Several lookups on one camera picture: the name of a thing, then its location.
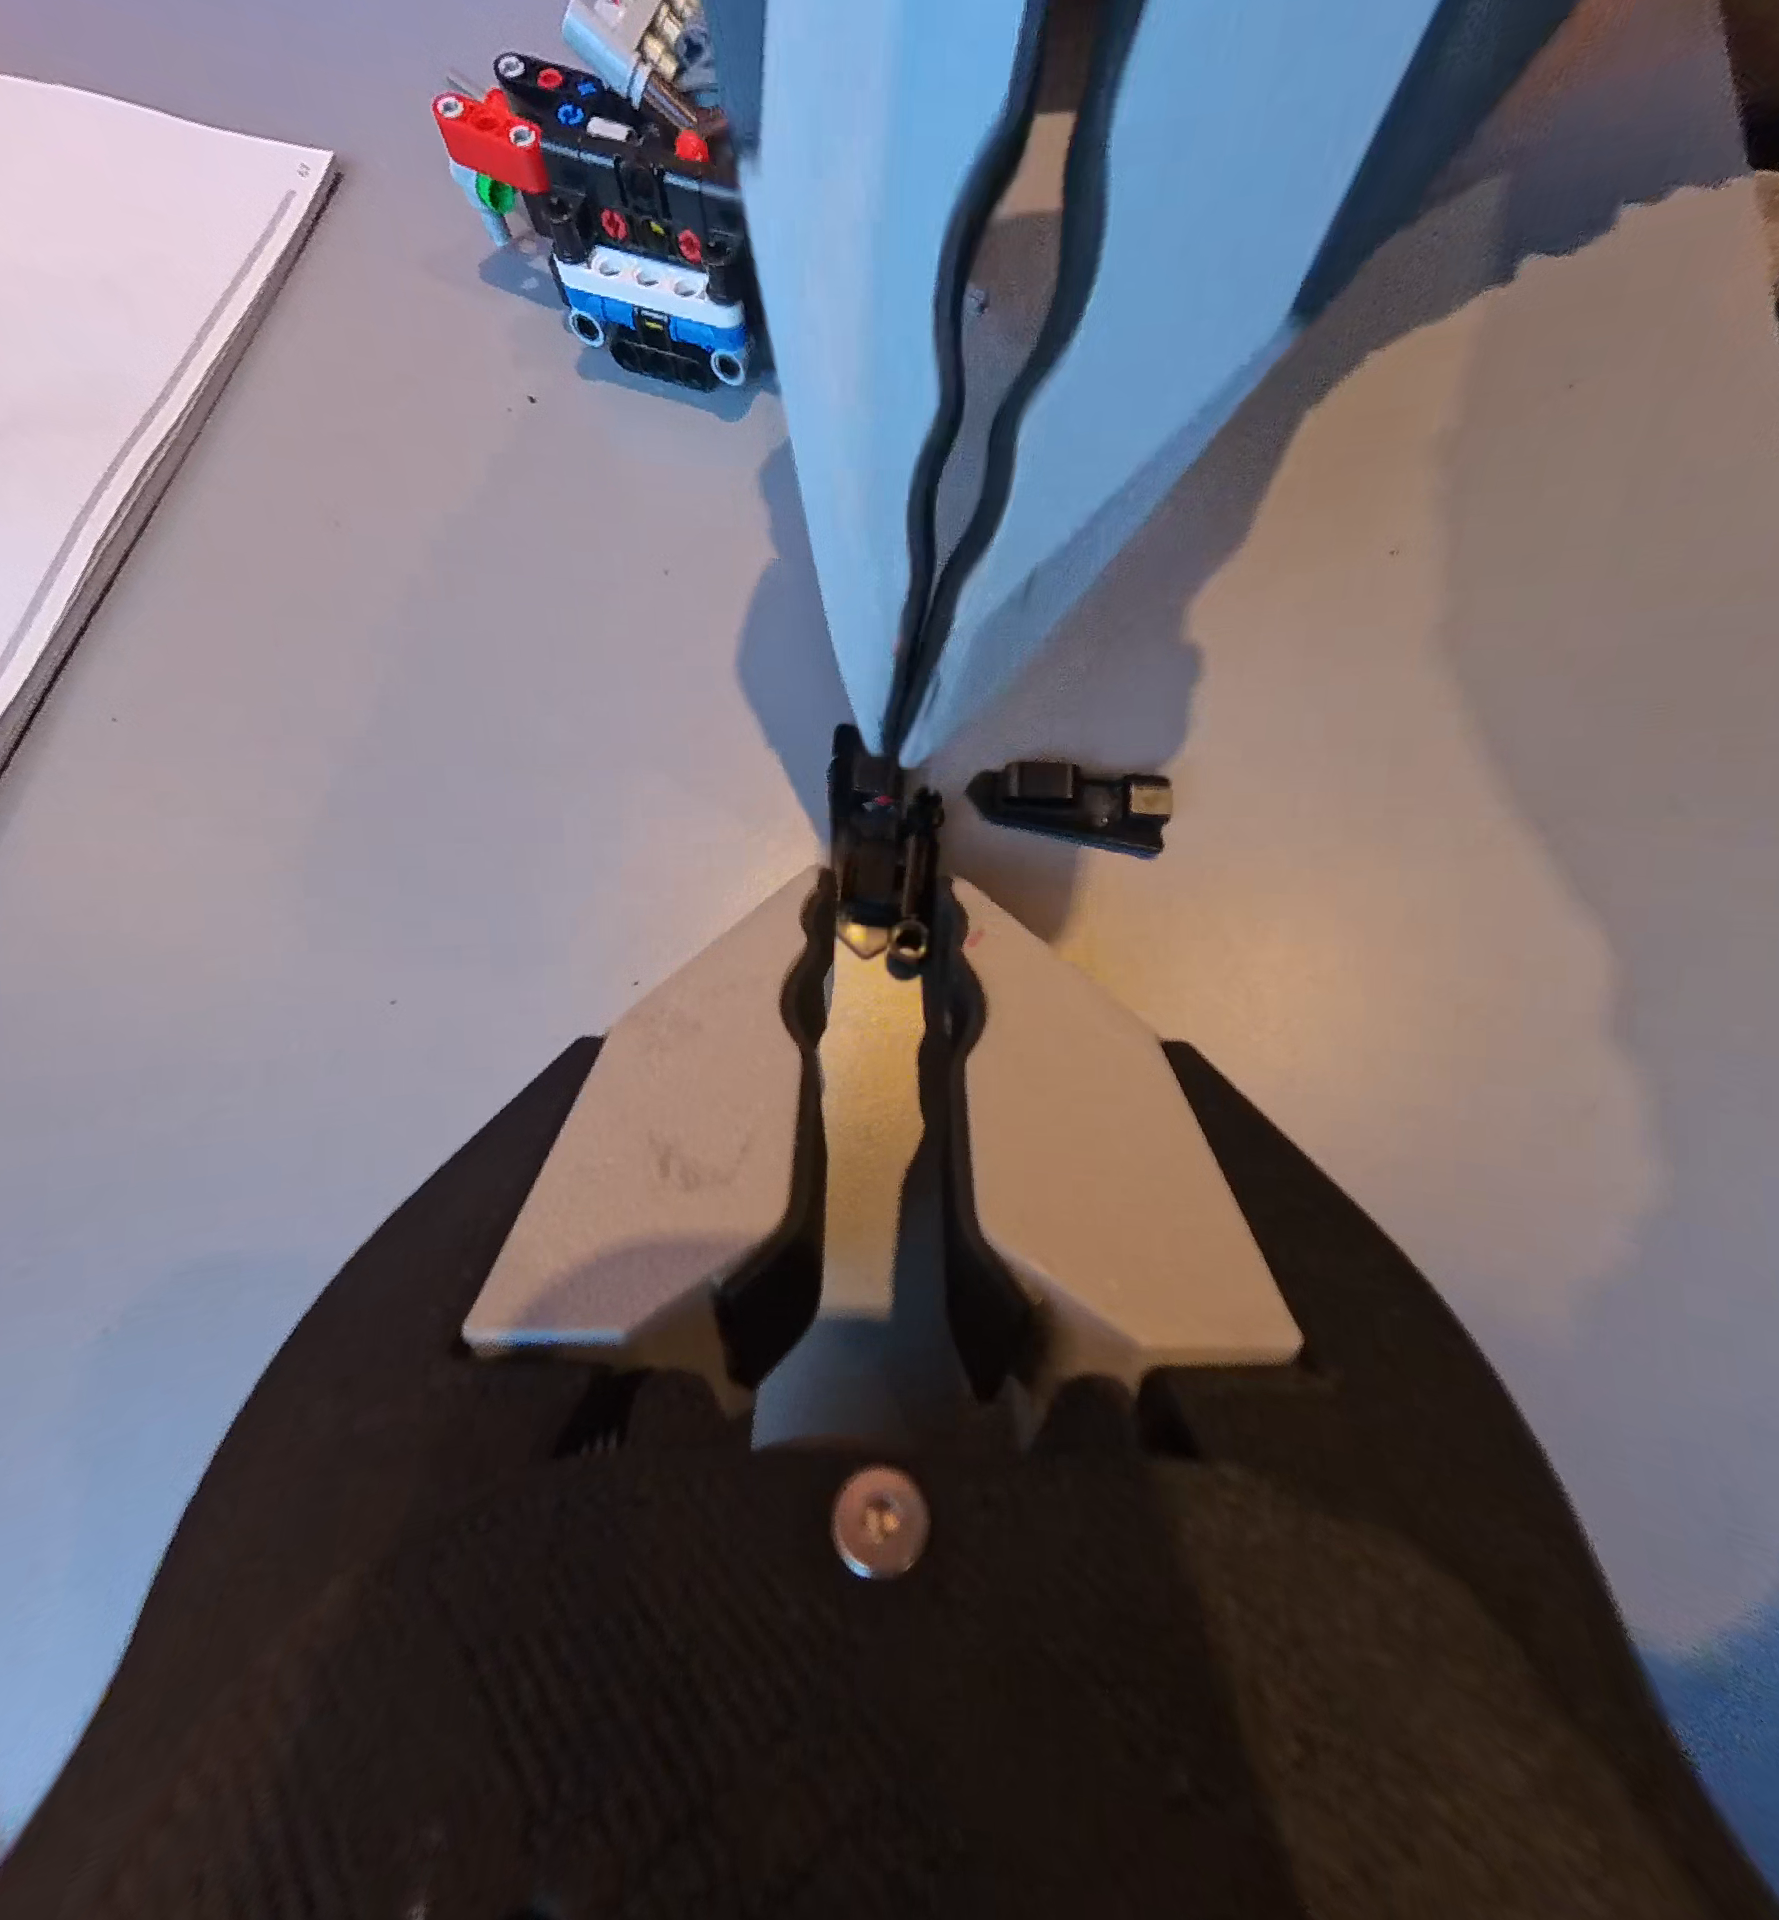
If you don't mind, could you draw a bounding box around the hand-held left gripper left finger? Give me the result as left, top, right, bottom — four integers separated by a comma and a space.
461, 864, 840, 1421

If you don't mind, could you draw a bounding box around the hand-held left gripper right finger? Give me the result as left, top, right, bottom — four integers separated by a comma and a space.
917, 876, 1306, 1421

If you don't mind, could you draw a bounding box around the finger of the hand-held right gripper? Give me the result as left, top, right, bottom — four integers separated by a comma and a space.
739, 0, 1052, 753
902, 0, 1449, 762

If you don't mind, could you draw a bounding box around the black toy brick assembly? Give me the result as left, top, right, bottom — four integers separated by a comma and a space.
826, 724, 951, 974

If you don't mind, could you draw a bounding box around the white instruction booklet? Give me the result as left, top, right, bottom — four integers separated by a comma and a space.
0, 58, 340, 902

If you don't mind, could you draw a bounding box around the grey desk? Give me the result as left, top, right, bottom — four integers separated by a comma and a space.
0, 0, 1779, 1920

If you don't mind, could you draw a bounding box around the toy brick car model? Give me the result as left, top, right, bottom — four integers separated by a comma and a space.
431, 0, 764, 395

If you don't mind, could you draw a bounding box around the black toy brick panel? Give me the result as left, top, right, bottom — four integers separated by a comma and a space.
965, 762, 1175, 861

